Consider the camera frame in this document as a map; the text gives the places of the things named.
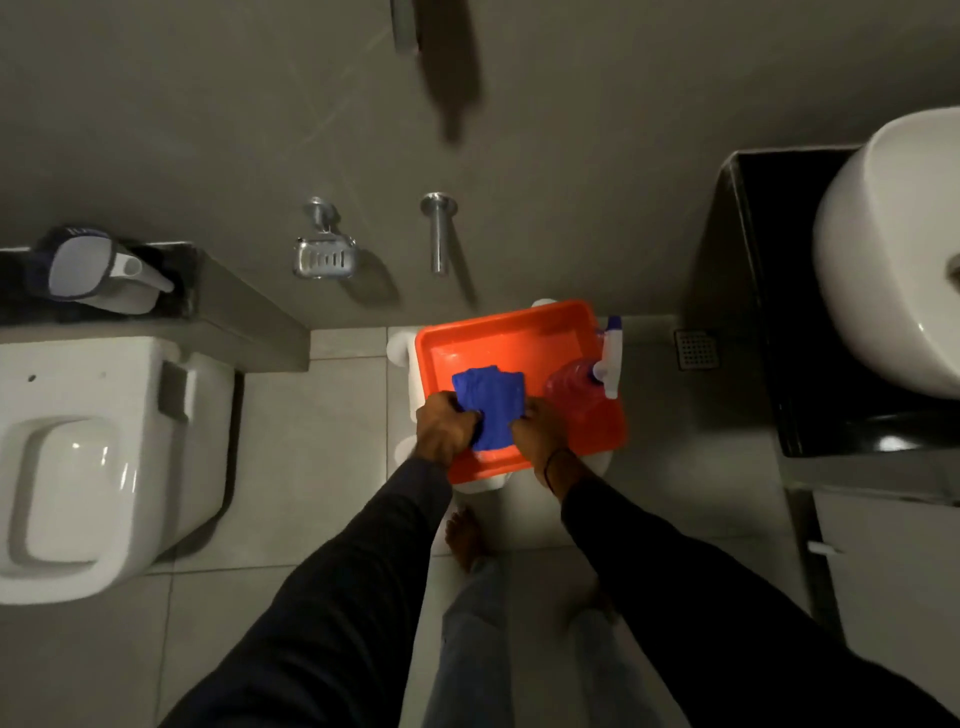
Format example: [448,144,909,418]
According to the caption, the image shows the person's left hand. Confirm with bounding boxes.
[414,390,483,468]

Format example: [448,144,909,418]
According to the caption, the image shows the person's right hand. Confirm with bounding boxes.
[510,396,573,487]

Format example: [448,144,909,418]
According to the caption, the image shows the blue cleaning cloth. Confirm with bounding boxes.
[450,365,530,453]

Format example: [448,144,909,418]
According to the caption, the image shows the person's left forearm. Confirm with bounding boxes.
[159,456,454,728]

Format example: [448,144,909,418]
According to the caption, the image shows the person's right forearm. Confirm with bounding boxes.
[561,474,960,728]

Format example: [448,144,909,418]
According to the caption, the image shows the black wrist thread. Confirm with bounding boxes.
[541,447,577,496]

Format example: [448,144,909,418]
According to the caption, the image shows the orange plastic tray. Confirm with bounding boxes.
[414,299,628,485]

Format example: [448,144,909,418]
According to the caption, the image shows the person's left foot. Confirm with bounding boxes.
[444,506,489,575]

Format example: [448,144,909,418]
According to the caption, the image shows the white plastic stool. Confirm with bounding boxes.
[385,297,628,497]

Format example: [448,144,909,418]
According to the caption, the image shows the pink spray bottle white nozzle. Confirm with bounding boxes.
[543,315,625,423]

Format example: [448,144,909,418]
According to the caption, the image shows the metal floor drain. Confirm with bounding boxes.
[673,328,720,372]

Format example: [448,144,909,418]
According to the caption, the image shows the person's left leg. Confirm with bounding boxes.
[423,558,516,728]

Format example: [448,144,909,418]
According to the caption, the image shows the person's leg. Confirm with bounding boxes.
[568,607,680,728]
[423,558,516,728]

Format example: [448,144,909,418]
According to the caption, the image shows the grey tiled ledge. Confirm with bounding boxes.
[0,241,311,375]

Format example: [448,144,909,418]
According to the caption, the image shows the person's right leg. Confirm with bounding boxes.
[568,607,680,728]

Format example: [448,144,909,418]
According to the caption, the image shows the black stone countertop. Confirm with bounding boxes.
[716,146,960,460]

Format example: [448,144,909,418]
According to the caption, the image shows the white toilet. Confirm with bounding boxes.
[0,335,237,607]

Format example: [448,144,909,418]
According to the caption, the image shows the white vanity cabinet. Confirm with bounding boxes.
[813,491,960,717]

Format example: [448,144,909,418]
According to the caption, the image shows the white wash basin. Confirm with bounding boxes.
[813,106,960,400]

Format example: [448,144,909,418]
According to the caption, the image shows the chrome wall spout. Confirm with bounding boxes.
[419,192,459,277]

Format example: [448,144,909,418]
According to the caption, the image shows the metal wall soap dish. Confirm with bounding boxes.
[292,196,360,282]

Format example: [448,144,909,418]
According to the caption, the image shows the chrome wall pipe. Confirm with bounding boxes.
[390,0,419,55]

